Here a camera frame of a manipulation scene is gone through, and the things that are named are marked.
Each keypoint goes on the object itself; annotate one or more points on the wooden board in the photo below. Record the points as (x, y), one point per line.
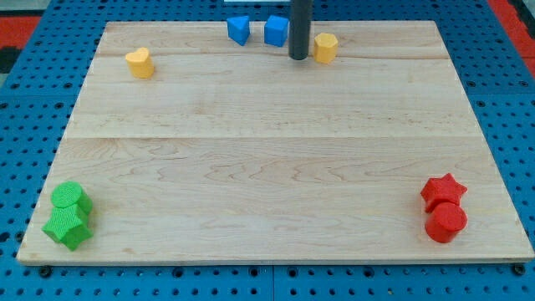
(239, 155)

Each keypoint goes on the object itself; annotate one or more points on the yellow heart block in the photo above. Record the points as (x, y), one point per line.
(140, 63)

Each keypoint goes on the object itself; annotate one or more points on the blue cube block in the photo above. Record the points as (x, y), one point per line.
(276, 31)

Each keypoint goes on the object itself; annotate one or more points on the yellow hexagon block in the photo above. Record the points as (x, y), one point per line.
(325, 48)

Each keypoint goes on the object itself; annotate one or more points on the blue triangle block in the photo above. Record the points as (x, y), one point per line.
(238, 29)

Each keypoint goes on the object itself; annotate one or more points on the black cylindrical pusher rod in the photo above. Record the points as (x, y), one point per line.
(301, 12)

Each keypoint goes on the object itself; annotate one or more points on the red star block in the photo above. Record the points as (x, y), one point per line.
(442, 189)

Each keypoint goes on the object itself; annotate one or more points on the red cylinder block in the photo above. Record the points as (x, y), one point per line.
(445, 222)

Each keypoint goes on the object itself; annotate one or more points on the green cylinder block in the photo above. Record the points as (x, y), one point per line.
(71, 193)

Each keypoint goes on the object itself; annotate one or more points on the green star block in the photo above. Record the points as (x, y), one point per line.
(68, 226)

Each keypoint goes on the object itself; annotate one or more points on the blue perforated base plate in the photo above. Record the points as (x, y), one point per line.
(40, 92)

